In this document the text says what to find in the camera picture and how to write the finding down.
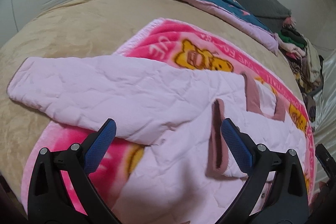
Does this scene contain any shiny white curtain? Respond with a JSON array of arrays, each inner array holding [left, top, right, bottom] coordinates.
[[312, 49, 336, 151]]

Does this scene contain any pile of assorted clothes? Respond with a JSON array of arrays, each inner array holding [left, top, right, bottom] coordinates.
[[277, 16, 323, 124]]

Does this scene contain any pink bear print blanket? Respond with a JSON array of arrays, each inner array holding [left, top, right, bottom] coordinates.
[[20, 17, 317, 224]]

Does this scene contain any light pink quilted jacket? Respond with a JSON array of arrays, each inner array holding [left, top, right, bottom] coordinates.
[[7, 54, 308, 224]]

